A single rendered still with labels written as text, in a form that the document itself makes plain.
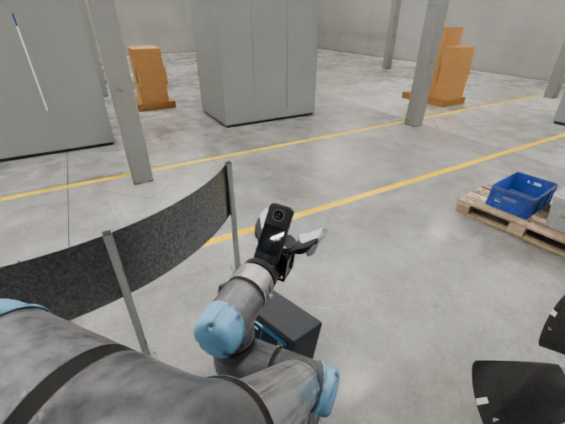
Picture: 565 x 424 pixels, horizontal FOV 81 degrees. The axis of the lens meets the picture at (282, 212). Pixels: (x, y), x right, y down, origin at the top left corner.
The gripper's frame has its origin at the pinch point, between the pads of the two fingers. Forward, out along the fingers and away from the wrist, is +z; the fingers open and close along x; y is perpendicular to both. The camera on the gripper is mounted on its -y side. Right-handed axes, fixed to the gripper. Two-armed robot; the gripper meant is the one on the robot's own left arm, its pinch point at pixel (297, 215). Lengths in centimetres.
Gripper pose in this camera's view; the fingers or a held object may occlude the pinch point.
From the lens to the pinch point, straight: 76.0
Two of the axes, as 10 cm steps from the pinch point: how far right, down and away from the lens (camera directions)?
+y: -1.3, 8.2, 5.5
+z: 3.9, -4.7, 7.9
